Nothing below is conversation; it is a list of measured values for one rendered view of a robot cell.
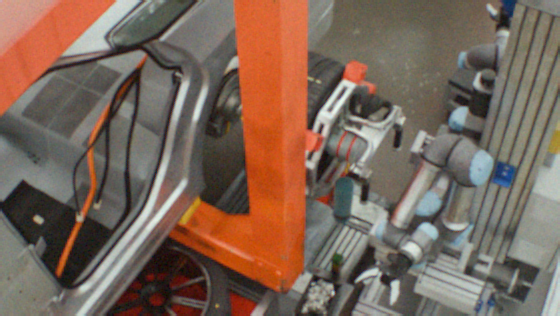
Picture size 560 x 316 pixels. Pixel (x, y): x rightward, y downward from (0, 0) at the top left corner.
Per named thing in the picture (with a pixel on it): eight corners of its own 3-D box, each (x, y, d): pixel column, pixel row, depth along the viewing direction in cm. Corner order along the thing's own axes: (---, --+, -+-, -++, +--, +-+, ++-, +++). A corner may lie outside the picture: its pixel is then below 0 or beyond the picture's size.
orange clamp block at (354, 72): (346, 79, 354) (352, 60, 351) (362, 85, 351) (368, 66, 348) (341, 81, 348) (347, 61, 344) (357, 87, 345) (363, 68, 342)
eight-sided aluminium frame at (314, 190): (352, 135, 395) (358, 56, 352) (364, 140, 393) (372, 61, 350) (298, 215, 367) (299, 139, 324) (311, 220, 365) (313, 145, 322)
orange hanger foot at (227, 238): (178, 206, 379) (169, 161, 351) (274, 253, 362) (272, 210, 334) (159, 232, 370) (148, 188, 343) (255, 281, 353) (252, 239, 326)
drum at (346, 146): (334, 136, 369) (336, 116, 358) (376, 154, 362) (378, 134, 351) (320, 157, 362) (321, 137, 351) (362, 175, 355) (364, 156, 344)
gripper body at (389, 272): (395, 294, 274) (415, 270, 280) (395, 280, 268) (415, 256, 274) (377, 283, 278) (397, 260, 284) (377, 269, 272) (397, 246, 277)
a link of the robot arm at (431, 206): (419, 201, 329) (423, 182, 318) (445, 218, 323) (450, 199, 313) (402, 220, 323) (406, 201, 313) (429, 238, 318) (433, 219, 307)
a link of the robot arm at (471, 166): (442, 216, 324) (464, 130, 280) (472, 235, 317) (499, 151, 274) (426, 235, 318) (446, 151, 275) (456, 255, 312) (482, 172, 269)
